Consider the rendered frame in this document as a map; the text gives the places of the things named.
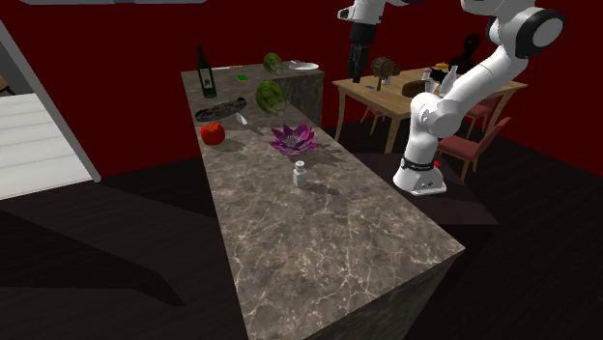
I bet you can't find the wooden dining table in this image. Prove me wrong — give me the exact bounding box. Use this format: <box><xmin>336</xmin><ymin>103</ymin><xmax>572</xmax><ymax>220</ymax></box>
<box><xmin>330</xmin><ymin>33</ymin><xmax>529</xmax><ymax>155</ymax></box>

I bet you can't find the red wooden chair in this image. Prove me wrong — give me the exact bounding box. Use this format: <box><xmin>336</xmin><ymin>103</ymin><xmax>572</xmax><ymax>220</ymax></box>
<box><xmin>436</xmin><ymin>116</ymin><xmax>513</xmax><ymax>184</ymax></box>
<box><xmin>359</xmin><ymin>105</ymin><xmax>386</xmax><ymax>137</ymax></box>
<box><xmin>463</xmin><ymin>96</ymin><xmax>504</xmax><ymax>140</ymax></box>

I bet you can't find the small green cabbage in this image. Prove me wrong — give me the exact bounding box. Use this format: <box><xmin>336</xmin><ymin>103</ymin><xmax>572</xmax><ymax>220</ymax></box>
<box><xmin>262</xmin><ymin>51</ymin><xmax>284</xmax><ymax>76</ymax></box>

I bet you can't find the large green cabbage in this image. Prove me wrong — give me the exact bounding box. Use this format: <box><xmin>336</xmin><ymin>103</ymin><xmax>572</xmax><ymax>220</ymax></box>
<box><xmin>254</xmin><ymin>79</ymin><xmax>288</xmax><ymax>118</ymax></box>

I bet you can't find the purple lotus flower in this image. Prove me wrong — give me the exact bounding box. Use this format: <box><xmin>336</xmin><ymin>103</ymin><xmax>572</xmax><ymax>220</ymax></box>
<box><xmin>268</xmin><ymin>123</ymin><xmax>323</xmax><ymax>157</ymax></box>

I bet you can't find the white salt shaker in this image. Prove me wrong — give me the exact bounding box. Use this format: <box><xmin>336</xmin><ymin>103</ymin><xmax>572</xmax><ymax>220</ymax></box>
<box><xmin>292</xmin><ymin>160</ymin><xmax>308</xmax><ymax>189</ymax></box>

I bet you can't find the dark oval platter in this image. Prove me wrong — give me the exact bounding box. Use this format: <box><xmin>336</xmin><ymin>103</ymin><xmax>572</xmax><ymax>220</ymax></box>
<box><xmin>194</xmin><ymin>97</ymin><xmax>248</xmax><ymax>123</ymax></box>

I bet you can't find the green wine bottle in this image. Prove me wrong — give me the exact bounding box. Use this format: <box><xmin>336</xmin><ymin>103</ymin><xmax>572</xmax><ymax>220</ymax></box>
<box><xmin>196</xmin><ymin>43</ymin><xmax>218</xmax><ymax>99</ymax></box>

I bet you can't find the red tomato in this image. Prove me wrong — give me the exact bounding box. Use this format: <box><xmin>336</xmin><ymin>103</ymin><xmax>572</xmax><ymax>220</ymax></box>
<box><xmin>199</xmin><ymin>122</ymin><xmax>226</xmax><ymax>147</ymax></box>

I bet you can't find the white slatted door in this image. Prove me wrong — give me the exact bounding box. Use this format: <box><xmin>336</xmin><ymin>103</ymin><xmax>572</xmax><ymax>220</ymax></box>
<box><xmin>0</xmin><ymin>92</ymin><xmax>96</xmax><ymax>201</ymax></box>

